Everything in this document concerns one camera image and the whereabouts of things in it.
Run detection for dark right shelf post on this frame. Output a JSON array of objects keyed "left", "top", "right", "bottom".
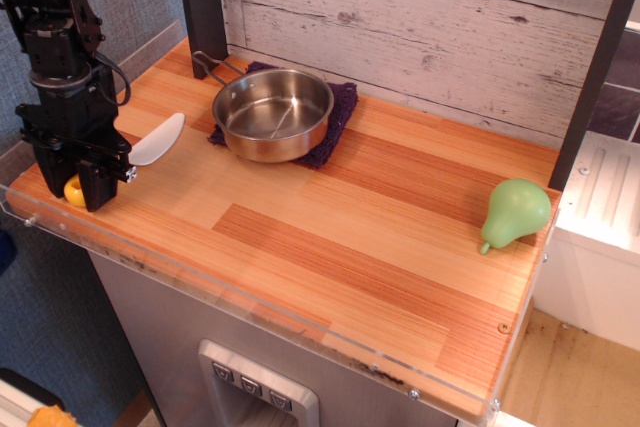
[{"left": 548, "top": 0, "right": 635, "bottom": 191}]

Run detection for yellow handled toy knife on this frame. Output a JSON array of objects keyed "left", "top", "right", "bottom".
[{"left": 64, "top": 113, "right": 186, "bottom": 207}]

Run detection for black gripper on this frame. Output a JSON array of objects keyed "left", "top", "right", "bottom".
[{"left": 16, "top": 66, "right": 137, "bottom": 212}]

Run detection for clear acrylic counter guard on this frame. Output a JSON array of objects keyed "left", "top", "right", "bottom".
[{"left": 7, "top": 173, "right": 551, "bottom": 425}]

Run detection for dark shelf post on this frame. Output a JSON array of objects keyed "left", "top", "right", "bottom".
[
  {"left": 182, "top": 0, "right": 228, "bottom": 60},
  {"left": 548, "top": 0, "right": 635, "bottom": 191}
]

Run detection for green toy pear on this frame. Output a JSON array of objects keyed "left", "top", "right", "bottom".
[{"left": 480, "top": 179, "right": 551, "bottom": 255}]

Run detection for purple knitted cloth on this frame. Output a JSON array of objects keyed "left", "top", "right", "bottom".
[{"left": 207, "top": 61, "right": 360, "bottom": 171}]

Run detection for stainless steel pan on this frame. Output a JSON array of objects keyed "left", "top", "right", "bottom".
[{"left": 192, "top": 51, "right": 334, "bottom": 163}]

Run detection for stainless steel toy fridge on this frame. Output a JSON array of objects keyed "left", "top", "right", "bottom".
[{"left": 90, "top": 254, "right": 458, "bottom": 426}]

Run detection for dark left shelf post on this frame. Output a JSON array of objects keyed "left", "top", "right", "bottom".
[{"left": 182, "top": 0, "right": 228, "bottom": 60}]

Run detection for white toy sink unit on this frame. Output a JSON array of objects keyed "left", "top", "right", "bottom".
[{"left": 534, "top": 21, "right": 639, "bottom": 349}]

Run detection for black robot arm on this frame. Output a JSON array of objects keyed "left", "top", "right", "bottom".
[{"left": 1, "top": 0, "right": 136, "bottom": 212}]

